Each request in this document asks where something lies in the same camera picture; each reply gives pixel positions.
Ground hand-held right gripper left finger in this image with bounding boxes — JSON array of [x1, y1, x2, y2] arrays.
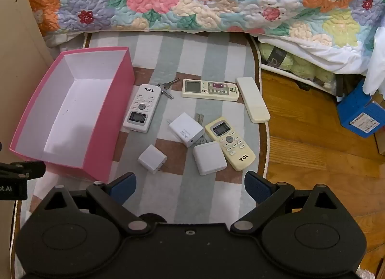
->
[[45, 172, 153, 236]]

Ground pale green bundle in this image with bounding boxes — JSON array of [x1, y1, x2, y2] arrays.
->
[[259, 43, 337, 87]]

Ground silver keys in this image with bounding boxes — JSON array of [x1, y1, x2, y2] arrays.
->
[[156, 79, 180, 100]]

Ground brown cardboard box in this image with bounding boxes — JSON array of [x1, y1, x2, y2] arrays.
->
[[371, 91, 385, 156]]

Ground white remote control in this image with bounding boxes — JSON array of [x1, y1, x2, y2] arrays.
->
[[123, 84, 162, 133]]

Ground white oblong charger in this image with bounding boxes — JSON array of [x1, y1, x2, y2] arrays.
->
[[166, 113, 205, 148]]

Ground plain cream remote control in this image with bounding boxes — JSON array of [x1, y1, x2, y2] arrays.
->
[[236, 77, 270, 124]]

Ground beige furniture panel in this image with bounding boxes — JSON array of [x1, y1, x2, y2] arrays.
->
[[0, 0, 55, 165]]

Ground striped checkered rug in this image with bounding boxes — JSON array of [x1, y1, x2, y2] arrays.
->
[[9, 31, 271, 279]]

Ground yellow remote control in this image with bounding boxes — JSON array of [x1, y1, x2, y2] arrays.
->
[[205, 116, 256, 172]]

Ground cream remote with red buttons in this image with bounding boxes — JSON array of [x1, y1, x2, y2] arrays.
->
[[182, 79, 239, 102]]

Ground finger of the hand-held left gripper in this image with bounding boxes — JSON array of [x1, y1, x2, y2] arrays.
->
[[0, 161, 46, 179]]

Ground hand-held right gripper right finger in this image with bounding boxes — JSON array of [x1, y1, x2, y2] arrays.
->
[[229, 171, 339, 235]]

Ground small white cube charger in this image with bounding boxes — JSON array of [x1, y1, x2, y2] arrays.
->
[[138, 144, 167, 175]]

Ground white bed sheet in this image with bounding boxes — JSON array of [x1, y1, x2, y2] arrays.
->
[[259, 25, 385, 99]]

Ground pink cardboard box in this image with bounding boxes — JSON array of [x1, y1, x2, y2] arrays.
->
[[9, 47, 135, 184]]

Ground blue cardboard box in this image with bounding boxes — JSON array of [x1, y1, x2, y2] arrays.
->
[[336, 79, 382, 139]]

